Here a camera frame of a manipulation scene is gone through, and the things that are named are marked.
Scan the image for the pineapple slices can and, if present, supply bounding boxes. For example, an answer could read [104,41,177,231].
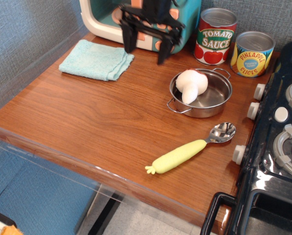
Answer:
[230,31,275,78]

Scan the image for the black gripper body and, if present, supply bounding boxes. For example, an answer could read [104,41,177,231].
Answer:
[119,0,185,45]

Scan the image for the tomato sauce can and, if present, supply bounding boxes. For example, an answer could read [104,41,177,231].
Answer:
[194,8,238,65]

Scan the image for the small steel pot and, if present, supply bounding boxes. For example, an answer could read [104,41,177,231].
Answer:
[167,68,233,118]

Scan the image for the spoon with yellow-green handle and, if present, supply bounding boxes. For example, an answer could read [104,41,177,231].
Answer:
[145,122,236,175]

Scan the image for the orange object at corner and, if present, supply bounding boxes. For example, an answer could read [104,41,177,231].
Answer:
[0,213,23,235]

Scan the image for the teal toy microwave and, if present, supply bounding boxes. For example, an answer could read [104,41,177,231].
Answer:
[80,0,201,54]

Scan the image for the black toy stove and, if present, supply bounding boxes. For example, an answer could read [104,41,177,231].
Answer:
[201,42,292,235]

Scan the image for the white plush mushroom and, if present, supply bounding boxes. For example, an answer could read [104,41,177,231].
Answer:
[176,69,208,104]

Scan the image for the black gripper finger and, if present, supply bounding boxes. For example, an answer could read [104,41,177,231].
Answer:
[122,23,137,53]
[157,39,174,65]

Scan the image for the light blue towel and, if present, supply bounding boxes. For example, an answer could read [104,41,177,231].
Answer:
[59,39,134,81]

